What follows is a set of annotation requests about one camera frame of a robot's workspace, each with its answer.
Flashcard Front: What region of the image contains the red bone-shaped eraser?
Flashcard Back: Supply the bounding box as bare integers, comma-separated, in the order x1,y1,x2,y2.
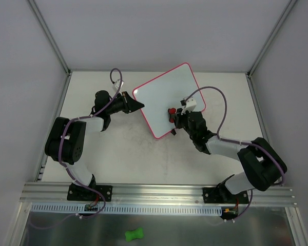
168,108,177,123

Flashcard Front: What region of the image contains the red-framed small whiteboard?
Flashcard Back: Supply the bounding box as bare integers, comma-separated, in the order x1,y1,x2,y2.
132,63,199,139

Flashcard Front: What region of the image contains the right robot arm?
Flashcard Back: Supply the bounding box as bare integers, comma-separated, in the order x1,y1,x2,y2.
168,108,287,203

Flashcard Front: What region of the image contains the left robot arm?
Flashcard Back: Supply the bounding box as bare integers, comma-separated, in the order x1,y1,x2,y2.
45,90,145,200

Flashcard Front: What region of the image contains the green bone-shaped eraser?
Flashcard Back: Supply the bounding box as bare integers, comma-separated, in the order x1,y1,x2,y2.
125,228,144,242

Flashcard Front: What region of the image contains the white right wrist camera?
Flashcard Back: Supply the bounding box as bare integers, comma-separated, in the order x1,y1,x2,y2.
180,97,197,114

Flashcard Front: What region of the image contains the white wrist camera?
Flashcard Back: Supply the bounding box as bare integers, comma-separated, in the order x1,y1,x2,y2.
180,97,197,114
112,79,124,92

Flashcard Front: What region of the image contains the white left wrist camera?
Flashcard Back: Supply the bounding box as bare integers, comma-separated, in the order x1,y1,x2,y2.
112,79,124,92

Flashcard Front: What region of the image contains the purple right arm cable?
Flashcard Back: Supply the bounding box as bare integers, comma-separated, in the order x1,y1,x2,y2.
184,86,285,223

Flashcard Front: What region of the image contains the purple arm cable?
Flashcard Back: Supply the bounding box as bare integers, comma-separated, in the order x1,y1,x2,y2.
28,68,124,230
184,86,285,223

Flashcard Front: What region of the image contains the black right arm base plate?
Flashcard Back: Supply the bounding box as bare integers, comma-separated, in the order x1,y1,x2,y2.
202,186,249,204

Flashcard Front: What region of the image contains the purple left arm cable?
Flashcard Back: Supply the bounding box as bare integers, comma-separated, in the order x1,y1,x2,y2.
28,68,124,230

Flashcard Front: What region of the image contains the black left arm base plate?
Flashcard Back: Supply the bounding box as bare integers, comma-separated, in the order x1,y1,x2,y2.
67,183,113,202

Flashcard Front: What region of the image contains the left aluminium frame post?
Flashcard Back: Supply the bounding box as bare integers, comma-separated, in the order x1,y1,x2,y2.
26,0,71,75

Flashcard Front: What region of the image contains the aluminium frame post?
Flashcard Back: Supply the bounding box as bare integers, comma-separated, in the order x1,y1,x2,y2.
26,0,71,75
247,0,298,78

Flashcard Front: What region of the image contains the aluminium mounting rail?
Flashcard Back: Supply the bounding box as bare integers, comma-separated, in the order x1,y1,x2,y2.
19,182,298,208

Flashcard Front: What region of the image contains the white slotted cable duct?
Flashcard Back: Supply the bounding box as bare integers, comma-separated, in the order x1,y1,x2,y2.
30,202,223,217

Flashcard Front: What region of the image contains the right aluminium frame post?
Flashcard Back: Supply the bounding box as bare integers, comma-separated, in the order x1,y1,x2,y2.
247,0,298,78

